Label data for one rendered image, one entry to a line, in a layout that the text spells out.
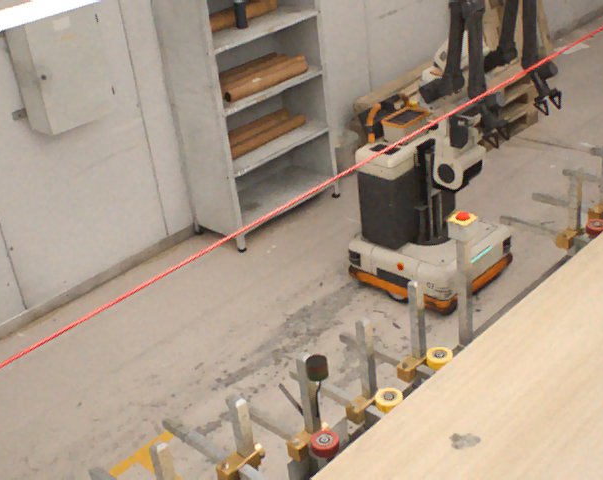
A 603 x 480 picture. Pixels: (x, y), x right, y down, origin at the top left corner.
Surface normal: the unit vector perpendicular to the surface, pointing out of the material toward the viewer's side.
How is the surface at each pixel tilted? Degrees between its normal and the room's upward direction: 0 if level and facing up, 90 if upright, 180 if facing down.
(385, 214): 90
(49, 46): 90
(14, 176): 90
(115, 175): 90
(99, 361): 0
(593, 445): 0
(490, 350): 0
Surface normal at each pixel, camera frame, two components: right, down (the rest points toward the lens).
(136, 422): -0.11, -0.87
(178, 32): -0.69, 0.41
